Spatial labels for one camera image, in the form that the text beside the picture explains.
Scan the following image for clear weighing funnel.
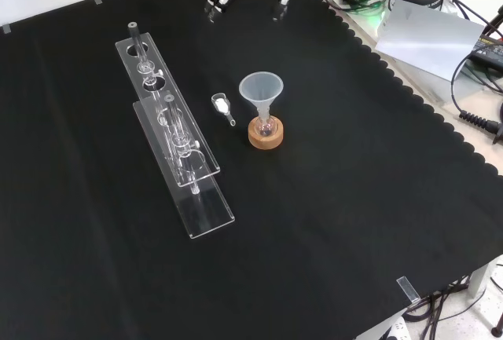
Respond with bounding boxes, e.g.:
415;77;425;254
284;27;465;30
211;93;237;127

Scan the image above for translucent plastic funnel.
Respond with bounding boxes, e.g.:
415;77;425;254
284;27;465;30
238;72;285;122

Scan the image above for clear funnel stand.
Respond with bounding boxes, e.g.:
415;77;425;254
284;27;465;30
114;21;237;241

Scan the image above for small round-bottom glass flask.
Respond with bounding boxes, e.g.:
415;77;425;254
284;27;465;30
253;114;275;137

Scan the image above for pale board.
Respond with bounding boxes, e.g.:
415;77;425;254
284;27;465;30
376;0;486;82

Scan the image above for black cloth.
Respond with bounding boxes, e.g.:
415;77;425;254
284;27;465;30
0;0;503;340

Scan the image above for black power adapter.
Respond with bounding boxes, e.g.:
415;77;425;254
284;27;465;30
468;35;503;69

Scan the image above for clear tape strip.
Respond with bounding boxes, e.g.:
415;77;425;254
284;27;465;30
396;275;421;304

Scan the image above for white power strip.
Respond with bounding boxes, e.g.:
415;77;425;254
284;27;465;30
378;315;413;340

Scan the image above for white table leg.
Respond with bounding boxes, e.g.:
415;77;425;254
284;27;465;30
468;260;497;298

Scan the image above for cork ring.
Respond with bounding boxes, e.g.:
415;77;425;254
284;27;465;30
248;116;285;151

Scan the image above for black cable with ribbed plug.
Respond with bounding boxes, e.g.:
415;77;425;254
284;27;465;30
450;50;503;145

